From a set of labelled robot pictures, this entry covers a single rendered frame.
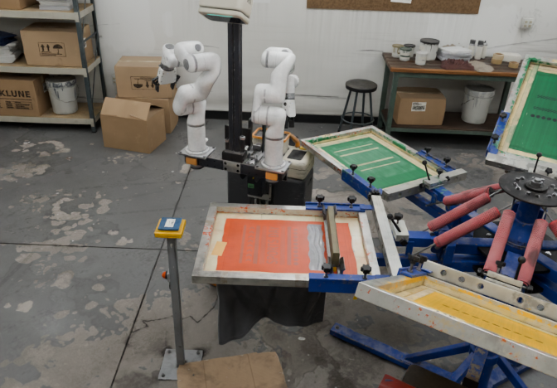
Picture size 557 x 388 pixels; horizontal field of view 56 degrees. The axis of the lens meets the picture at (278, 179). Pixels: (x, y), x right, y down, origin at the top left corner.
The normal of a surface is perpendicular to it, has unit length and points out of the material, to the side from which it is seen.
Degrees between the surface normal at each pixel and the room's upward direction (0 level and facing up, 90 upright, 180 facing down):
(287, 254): 0
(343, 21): 90
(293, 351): 0
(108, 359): 0
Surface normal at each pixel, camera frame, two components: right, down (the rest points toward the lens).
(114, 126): -0.26, 0.46
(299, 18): -0.02, 0.48
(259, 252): 0.04, -0.88
